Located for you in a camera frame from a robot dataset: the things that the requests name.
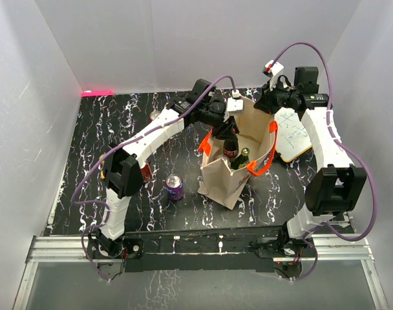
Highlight beige canvas bag orange handles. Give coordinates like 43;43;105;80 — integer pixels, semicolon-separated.
198;96;278;210

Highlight purple cable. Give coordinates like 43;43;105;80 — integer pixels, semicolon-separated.
270;41;379;282
70;76;238;282

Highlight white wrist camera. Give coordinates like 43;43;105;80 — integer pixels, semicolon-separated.
262;59;284;90
224;90;244;121

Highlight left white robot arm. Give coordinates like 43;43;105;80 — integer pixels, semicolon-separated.
94;79;239;258

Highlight red cola can left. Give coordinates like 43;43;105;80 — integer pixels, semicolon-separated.
140;162;153;183

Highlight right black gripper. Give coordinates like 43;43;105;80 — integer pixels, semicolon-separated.
254;78;299;116

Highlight red cola can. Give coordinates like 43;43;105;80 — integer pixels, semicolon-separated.
140;162;153;183
149;110;161;121

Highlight white board wooden frame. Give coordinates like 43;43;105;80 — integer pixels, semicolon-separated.
274;108;312;163

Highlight glass cola bottle red cap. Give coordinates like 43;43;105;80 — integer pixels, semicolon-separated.
223;140;239;162

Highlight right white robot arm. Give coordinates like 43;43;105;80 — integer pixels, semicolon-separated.
254;61;367;256

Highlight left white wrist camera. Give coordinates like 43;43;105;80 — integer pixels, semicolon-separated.
224;90;244;121

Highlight purple soda can front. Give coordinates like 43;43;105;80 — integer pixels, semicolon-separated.
165;174;184;201

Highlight red cola can back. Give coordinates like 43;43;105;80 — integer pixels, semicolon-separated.
149;110;161;121

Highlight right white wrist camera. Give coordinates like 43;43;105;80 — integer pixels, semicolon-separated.
262;59;284;90

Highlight green glass bottle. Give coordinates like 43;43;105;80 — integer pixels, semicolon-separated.
231;147;250;171

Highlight pink marker strip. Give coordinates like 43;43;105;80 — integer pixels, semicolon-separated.
81;90;114;98

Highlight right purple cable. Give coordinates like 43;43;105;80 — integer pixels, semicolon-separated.
270;41;379;282

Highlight purple soda can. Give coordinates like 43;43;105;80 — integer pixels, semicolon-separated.
215;154;231;168
165;174;184;201

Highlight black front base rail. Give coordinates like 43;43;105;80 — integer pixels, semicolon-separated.
87;226;315;273

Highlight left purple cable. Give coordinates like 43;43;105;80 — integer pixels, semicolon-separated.
70;76;238;282

